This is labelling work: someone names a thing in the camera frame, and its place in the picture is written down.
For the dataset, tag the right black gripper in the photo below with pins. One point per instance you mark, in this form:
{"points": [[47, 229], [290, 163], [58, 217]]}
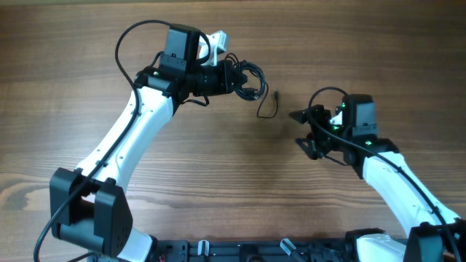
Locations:
{"points": [[314, 150]]}

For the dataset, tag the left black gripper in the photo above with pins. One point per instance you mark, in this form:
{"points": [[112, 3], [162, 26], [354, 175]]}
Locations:
{"points": [[223, 68]]}

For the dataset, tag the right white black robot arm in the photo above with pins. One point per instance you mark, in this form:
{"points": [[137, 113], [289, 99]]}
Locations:
{"points": [[432, 229]]}

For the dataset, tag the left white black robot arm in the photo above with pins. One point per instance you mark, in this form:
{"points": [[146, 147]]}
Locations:
{"points": [[88, 204]]}

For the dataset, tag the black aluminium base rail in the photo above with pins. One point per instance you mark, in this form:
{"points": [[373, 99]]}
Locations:
{"points": [[285, 250]]}

